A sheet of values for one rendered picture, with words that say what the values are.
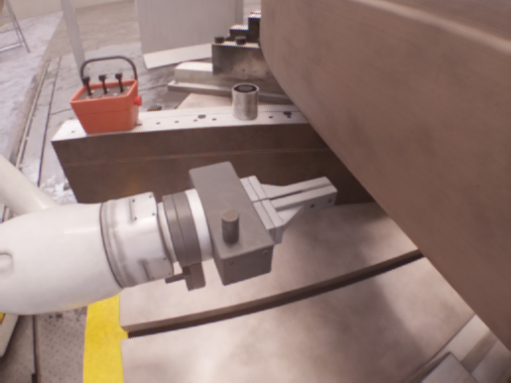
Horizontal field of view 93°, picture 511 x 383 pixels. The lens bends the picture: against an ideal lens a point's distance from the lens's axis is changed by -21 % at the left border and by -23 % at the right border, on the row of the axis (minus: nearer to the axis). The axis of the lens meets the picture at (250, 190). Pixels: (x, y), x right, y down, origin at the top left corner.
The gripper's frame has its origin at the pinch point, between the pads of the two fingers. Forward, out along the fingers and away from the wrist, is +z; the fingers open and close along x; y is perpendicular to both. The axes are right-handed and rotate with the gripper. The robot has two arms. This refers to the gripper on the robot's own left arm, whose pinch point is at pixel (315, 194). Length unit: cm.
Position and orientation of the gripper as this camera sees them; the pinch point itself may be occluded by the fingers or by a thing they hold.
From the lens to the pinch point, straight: 35.6
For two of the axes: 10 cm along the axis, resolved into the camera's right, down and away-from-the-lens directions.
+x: -3.5, -6.3, 7.0
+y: 0.2, -7.5, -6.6
